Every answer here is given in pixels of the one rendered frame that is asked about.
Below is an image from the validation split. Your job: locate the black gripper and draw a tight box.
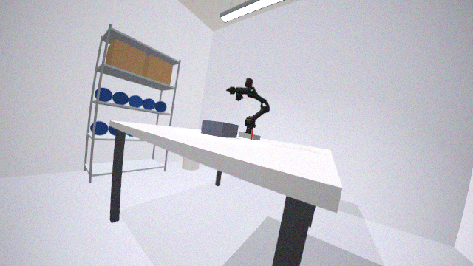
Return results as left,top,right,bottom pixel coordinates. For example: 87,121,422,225
226,87,243,94

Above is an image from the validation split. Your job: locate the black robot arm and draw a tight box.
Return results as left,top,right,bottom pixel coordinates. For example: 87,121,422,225
235,78,270,134

